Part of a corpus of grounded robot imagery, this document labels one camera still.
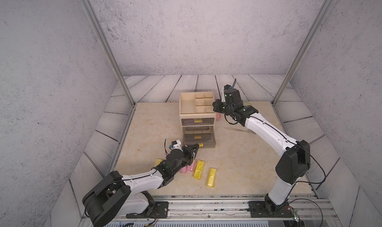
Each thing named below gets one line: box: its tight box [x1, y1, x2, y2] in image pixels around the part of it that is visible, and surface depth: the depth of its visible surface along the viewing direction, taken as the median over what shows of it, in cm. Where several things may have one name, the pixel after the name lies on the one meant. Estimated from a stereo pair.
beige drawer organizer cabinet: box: [179, 91, 216, 138], surface depth 88 cm
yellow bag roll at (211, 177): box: [206, 167, 217, 188], surface depth 84 cm
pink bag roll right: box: [186, 159, 196, 172], surface depth 87 cm
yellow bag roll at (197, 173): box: [193, 160, 205, 180], surface depth 86 cm
